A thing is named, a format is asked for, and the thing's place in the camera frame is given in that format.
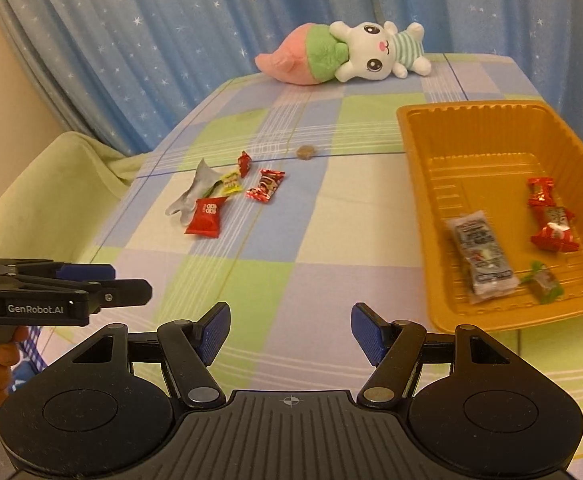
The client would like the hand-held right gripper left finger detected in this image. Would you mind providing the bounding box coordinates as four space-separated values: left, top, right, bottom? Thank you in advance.
64 302 231 411

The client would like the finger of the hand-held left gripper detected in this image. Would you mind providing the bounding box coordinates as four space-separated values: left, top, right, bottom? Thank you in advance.
52 262 117 282
74 279 153 311

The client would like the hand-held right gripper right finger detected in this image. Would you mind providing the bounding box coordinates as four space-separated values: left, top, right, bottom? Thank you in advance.
354 303 517 408

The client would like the red square snack packet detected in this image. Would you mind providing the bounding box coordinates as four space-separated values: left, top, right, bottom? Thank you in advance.
184 195 230 238

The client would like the silver foil snack packet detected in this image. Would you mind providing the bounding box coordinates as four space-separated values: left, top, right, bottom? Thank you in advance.
164 157 222 227

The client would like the long grey snack packet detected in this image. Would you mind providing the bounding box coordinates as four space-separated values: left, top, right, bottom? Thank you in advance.
444 208 519 306

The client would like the yellow candy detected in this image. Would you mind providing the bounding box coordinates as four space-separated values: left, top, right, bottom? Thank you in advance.
206 170 245 196

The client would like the red and white candy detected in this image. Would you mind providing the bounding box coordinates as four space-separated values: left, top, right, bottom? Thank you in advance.
245 168 287 204

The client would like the green candy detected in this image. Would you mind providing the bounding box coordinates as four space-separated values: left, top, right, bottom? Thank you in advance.
521 260 565 306

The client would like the orange plastic tray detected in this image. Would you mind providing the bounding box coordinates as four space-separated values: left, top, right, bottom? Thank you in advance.
396 101 583 333

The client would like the red picture snack packet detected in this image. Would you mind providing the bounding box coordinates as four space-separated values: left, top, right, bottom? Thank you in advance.
529 205 581 253

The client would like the red flower-print snack packet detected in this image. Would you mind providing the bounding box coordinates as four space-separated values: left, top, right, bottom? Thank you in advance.
526 176 558 208

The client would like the person's left hand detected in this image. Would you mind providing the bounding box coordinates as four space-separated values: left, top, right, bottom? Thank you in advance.
0 326 28 407

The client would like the blue patterned cloth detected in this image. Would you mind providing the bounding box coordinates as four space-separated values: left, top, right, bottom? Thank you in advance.
9 325 48 392

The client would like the checked tablecloth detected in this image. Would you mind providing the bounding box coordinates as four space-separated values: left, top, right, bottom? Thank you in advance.
36 52 583 411

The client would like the blue star curtain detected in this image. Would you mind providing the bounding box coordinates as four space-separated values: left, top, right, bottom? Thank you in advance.
0 0 583 157

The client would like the white bunny plush toy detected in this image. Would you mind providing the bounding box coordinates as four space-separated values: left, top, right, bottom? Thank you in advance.
256 21 432 86

